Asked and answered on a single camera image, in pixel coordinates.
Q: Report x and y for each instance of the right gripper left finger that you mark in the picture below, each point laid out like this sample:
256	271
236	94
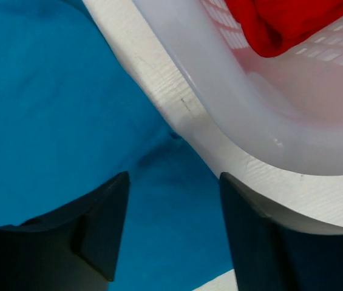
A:
74	247

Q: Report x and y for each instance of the bright red t shirt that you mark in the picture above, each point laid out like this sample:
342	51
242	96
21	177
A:
271	27

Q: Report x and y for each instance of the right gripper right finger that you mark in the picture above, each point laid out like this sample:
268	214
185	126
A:
275	248

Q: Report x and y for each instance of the white plastic basket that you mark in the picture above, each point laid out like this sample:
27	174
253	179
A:
286	111

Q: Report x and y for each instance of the blue t shirt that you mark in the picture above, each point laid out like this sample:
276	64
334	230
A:
71	118

